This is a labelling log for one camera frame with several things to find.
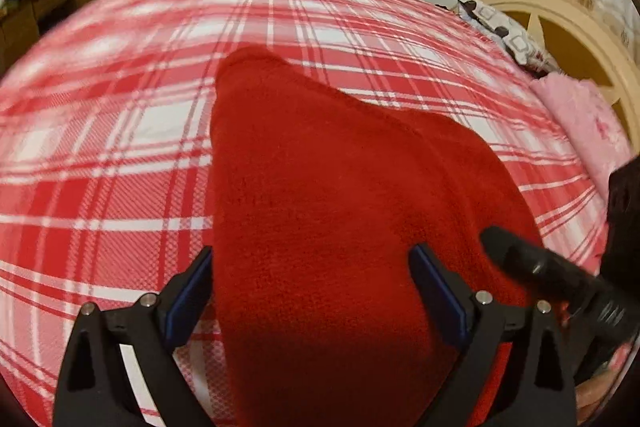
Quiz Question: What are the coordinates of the red knit sweater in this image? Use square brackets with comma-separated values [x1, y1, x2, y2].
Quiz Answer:
[206, 46, 540, 426]

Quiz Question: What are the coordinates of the pink floral folded quilt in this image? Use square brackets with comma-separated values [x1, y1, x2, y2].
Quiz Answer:
[529, 72, 634, 200]

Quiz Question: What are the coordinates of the grey patterned pillow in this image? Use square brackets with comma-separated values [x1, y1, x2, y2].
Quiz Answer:
[451, 0, 562, 77]

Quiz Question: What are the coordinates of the cream wooden headboard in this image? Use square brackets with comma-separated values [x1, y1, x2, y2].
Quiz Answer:
[480, 0, 639, 150]

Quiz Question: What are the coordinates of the red plaid bed sheet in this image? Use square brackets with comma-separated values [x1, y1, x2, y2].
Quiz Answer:
[1, 0, 606, 426]

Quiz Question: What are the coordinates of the dark wooden desk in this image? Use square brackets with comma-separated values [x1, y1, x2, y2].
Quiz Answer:
[1, 0, 93, 75]

